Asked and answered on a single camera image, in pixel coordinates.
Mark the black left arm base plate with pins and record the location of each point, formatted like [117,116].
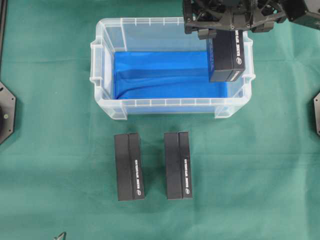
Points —
[7,112]

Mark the clear plastic storage case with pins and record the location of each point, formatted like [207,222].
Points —
[158,34]

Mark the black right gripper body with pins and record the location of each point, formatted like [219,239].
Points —
[258,16]

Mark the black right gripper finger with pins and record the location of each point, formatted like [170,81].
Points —
[205,34]

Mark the black camera box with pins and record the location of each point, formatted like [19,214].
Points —
[226,56]
[178,173]
[129,167]

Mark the green table cloth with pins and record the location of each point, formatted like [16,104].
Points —
[255,175]

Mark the black metal frame rail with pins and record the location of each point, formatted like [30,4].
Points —
[3,15]

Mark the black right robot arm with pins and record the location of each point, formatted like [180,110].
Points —
[303,12]

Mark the blue liner sheet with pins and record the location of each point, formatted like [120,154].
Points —
[164,75]

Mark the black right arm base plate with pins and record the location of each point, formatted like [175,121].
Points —
[316,103]

